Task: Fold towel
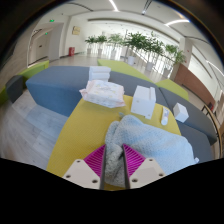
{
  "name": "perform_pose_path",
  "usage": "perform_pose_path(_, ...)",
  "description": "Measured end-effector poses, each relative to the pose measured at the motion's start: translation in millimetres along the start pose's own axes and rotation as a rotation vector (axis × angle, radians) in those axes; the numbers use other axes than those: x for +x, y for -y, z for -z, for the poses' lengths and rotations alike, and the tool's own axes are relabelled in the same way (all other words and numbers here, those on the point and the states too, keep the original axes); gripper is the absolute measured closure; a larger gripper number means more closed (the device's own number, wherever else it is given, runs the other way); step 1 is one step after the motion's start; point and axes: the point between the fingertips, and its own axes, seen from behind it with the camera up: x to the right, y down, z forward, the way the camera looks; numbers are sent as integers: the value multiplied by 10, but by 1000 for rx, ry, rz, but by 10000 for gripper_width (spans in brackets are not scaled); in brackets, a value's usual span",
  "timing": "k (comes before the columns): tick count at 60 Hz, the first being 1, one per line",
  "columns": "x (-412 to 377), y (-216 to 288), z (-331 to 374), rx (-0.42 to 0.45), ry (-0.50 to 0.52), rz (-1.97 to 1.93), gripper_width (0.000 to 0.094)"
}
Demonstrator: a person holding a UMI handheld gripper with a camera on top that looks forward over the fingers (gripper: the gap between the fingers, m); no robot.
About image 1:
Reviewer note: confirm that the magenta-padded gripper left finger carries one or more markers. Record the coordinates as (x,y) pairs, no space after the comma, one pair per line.
(81,173)

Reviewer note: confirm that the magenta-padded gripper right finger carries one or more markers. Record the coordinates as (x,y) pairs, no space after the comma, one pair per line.
(146,171)

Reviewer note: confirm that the light blue towel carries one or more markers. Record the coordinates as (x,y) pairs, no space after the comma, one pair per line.
(153,140)

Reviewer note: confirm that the yellow upholstered ottoman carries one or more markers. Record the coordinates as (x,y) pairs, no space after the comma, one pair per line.
(83,133)

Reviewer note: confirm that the grey upholstered ottoman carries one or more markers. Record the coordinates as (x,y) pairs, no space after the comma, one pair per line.
(196,143)
(196,116)

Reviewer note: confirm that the small white tube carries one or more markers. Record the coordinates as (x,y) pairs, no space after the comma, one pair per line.
(165,116)

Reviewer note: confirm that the white cube box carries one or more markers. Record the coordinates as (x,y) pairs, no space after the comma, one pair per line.
(181,112)

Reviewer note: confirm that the tall white box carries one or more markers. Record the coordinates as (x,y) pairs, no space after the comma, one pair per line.
(142,101)

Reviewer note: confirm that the white plastic wipes pack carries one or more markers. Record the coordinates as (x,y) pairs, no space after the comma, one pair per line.
(103,93)

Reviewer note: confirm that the green upholstered ottoman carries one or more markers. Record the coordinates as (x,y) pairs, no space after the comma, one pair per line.
(116,66)
(173,88)

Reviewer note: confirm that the blue upholstered ottoman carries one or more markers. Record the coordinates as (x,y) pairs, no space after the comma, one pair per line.
(56,86)

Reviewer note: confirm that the brown wooden reception counter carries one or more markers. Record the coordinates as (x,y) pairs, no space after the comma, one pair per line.
(193,83)

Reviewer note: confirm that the stack of white tissue packs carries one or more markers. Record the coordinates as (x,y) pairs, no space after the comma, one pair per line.
(99,72)

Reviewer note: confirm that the dark grey cube ottoman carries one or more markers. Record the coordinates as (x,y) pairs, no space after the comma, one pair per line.
(14,88)

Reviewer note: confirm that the long green upholstered bench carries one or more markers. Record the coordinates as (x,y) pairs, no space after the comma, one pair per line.
(36,68)

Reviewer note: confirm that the red fire extinguisher cabinet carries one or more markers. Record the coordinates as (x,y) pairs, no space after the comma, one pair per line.
(71,51)

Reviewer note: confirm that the row of potted plants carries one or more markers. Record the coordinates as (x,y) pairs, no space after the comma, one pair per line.
(135,41)

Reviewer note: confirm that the green exit sign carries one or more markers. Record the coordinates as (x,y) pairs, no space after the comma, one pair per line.
(51,20)

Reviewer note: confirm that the ceiling strip lights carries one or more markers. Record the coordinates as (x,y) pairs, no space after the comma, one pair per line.
(113,5)

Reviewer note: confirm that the wooden table with black frame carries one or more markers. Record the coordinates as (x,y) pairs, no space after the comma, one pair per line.
(213,115)

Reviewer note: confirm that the yellowish wall picture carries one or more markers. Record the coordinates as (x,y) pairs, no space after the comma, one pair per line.
(76,30)

